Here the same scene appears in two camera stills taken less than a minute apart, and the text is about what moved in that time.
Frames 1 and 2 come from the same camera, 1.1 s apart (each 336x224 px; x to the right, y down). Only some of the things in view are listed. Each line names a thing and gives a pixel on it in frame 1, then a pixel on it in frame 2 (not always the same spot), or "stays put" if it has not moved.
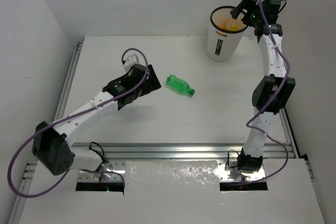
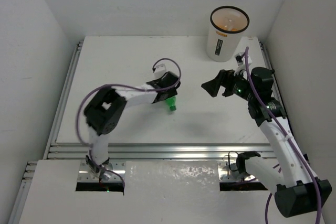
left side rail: (60, 109) stays put
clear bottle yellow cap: (233, 24) stays put
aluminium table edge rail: (172, 151) stays put
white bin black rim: (222, 44) stays put
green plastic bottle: (179, 84) -> (171, 102)
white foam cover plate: (171, 178) stays put
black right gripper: (247, 2) -> (212, 86)
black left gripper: (153, 79) -> (166, 95)
